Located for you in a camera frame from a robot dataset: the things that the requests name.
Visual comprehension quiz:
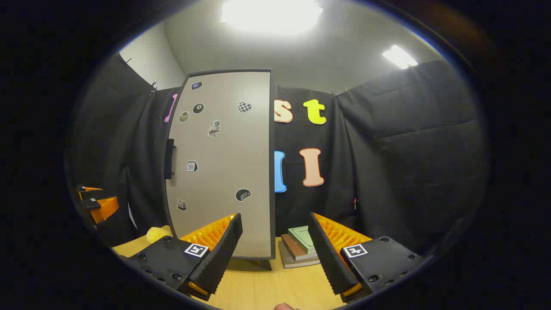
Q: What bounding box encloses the large ceiling light panel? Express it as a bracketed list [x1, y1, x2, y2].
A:
[222, 0, 323, 34]

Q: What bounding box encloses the pale yellow object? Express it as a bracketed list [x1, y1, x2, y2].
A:
[146, 226, 173, 244]

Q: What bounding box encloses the grey cabinet door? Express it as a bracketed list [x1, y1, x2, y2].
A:
[167, 71, 272, 258]

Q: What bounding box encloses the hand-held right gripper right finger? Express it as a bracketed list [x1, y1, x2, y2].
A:
[308, 212, 431, 303]

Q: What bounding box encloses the grey book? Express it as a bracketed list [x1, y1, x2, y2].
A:
[278, 240, 321, 269]

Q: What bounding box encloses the brown book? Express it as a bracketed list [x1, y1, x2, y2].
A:
[281, 234, 320, 261]

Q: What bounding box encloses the black backdrop cloth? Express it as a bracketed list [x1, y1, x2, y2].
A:
[65, 54, 489, 259]

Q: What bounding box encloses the small ceiling light panel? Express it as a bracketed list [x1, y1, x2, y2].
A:
[382, 44, 418, 69]

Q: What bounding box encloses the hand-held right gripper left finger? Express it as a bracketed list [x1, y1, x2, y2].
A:
[123, 213, 243, 302]

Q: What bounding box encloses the grey cabinet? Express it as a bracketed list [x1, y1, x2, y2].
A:
[165, 69, 277, 271]

